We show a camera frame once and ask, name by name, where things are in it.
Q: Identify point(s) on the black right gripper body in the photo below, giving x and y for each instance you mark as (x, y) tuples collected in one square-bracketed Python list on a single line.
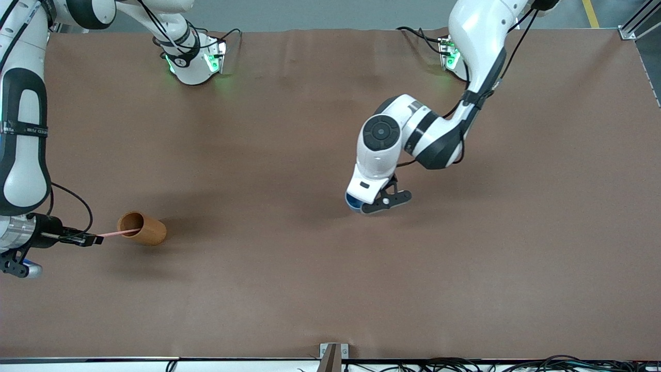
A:
[(47, 229)]

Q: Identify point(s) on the pink chopstick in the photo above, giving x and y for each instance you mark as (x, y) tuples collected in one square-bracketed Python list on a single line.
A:
[(119, 233)]

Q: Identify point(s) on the blue cup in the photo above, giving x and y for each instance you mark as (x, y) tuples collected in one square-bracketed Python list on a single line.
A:
[(352, 204)]

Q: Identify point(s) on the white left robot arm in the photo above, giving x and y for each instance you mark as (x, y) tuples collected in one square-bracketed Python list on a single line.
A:
[(475, 41)]

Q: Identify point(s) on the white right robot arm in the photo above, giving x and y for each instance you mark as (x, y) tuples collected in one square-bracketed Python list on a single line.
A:
[(23, 155)]

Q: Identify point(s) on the brown wooden cup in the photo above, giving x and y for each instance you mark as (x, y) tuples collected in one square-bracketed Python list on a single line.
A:
[(147, 231)]

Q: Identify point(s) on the brown table cover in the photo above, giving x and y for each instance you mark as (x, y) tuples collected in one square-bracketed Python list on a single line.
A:
[(330, 289)]

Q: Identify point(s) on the yellow floor tape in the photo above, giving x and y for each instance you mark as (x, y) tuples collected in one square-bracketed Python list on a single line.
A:
[(590, 13)]

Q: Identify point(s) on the metal table edge bracket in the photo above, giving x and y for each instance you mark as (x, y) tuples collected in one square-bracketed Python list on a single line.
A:
[(330, 356)]

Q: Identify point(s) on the aluminium frame profile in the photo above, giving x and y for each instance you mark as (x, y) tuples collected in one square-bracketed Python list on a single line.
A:
[(632, 28)]

